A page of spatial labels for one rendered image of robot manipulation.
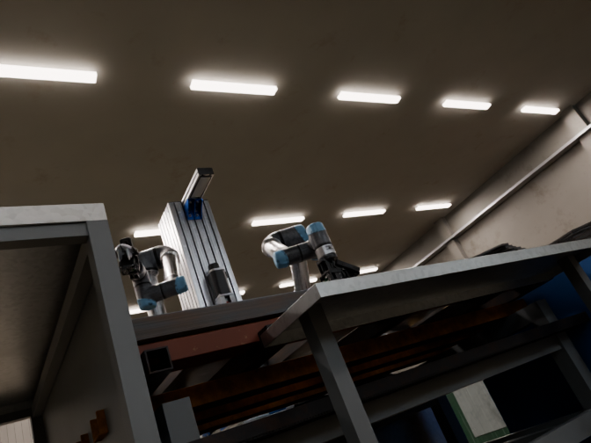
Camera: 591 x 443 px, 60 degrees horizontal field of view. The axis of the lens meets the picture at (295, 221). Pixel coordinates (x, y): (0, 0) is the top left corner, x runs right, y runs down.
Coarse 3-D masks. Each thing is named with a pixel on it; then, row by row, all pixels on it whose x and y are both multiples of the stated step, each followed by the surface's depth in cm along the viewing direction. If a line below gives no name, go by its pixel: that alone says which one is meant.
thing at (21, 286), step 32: (0, 224) 90; (32, 224) 93; (0, 256) 105; (32, 256) 109; (64, 256) 114; (0, 288) 116; (32, 288) 121; (64, 288) 127; (0, 320) 129; (32, 320) 135; (0, 352) 145; (32, 352) 154; (0, 384) 167; (32, 384) 178
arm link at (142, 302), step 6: (144, 282) 221; (138, 288) 219; (144, 288) 219; (150, 288) 219; (156, 288) 219; (138, 294) 218; (144, 294) 218; (150, 294) 218; (156, 294) 218; (162, 294) 219; (138, 300) 218; (144, 300) 217; (150, 300) 217; (156, 300) 219; (144, 306) 216; (150, 306) 218; (156, 306) 220
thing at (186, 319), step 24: (192, 312) 118; (216, 312) 121; (240, 312) 124; (264, 312) 127; (432, 312) 226; (144, 336) 110; (168, 336) 113; (336, 336) 180; (168, 384) 153; (192, 384) 163
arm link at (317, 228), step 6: (318, 222) 203; (306, 228) 204; (312, 228) 201; (318, 228) 201; (324, 228) 203; (312, 234) 201; (318, 234) 200; (324, 234) 200; (312, 240) 200; (318, 240) 199; (324, 240) 199; (330, 240) 201; (312, 246) 202; (318, 246) 198
